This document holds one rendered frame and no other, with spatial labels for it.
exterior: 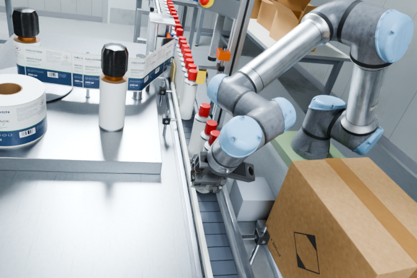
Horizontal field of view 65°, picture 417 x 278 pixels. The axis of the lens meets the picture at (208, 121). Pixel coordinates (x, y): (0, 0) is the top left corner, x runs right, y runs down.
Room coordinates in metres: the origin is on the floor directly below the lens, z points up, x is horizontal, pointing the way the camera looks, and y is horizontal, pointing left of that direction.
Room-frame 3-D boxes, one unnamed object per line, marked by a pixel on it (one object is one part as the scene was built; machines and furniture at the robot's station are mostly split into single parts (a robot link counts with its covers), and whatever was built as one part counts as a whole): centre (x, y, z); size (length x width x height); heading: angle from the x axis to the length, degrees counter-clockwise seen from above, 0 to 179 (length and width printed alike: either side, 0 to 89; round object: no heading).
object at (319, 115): (1.12, -0.42, 1.04); 0.13 x 0.12 x 0.14; 46
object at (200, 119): (0.89, 0.02, 0.98); 0.05 x 0.05 x 0.20
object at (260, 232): (0.54, -0.16, 0.91); 0.07 x 0.03 x 0.17; 107
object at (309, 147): (1.12, -0.42, 0.92); 0.15 x 0.15 x 0.10
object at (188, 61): (1.23, 0.13, 0.98); 0.05 x 0.05 x 0.20
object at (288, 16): (2.92, -0.56, 0.97); 0.51 x 0.42 x 0.37; 118
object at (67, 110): (1.11, 0.55, 0.86); 0.80 x 0.67 x 0.05; 17
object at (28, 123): (0.82, 0.61, 0.95); 0.20 x 0.20 x 0.14
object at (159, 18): (1.50, 0.31, 1.14); 0.14 x 0.11 x 0.01; 17
